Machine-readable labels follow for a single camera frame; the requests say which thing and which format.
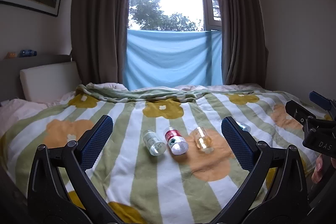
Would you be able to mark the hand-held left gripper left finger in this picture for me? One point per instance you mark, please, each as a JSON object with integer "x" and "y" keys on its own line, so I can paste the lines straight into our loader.
{"x": 96, "y": 144}

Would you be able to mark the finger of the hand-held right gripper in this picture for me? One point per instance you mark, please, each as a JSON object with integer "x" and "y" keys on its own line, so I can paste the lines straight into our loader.
{"x": 298, "y": 110}
{"x": 320, "y": 99}

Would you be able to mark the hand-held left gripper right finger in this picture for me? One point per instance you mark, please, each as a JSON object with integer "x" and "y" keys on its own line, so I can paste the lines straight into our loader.
{"x": 236, "y": 145}

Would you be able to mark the person's right hand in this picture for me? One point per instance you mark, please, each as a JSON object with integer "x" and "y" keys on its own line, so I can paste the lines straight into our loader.
{"x": 318, "y": 170}

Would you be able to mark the clear bottle amber liquid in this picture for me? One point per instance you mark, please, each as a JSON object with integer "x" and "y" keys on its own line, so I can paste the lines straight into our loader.
{"x": 202, "y": 140}

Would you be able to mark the clear bottle white label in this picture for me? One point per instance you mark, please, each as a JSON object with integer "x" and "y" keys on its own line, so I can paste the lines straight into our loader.
{"x": 155, "y": 144}

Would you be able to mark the clear bottle red label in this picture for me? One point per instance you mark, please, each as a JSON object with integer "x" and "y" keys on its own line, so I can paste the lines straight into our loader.
{"x": 176, "y": 141}

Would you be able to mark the striped floral blanket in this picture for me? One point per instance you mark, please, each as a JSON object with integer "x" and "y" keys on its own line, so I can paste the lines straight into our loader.
{"x": 170, "y": 187}

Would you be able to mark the white pillow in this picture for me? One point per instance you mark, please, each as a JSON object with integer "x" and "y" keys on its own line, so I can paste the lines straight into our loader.
{"x": 47, "y": 81}

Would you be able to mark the grey headboard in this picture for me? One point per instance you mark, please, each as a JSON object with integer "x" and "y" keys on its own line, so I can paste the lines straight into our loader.
{"x": 39, "y": 59}

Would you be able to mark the light blue cloth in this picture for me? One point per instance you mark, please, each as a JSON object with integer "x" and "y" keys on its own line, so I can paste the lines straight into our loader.
{"x": 170, "y": 58}

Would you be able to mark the brown curtain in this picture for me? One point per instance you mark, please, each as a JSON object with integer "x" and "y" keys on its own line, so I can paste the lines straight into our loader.
{"x": 102, "y": 16}
{"x": 239, "y": 16}

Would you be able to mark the small blue toy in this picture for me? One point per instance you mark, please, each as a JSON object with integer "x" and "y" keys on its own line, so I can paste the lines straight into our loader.
{"x": 27, "y": 53}

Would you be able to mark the small orange toy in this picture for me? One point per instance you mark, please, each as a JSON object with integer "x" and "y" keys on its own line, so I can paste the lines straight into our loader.
{"x": 11, "y": 55}

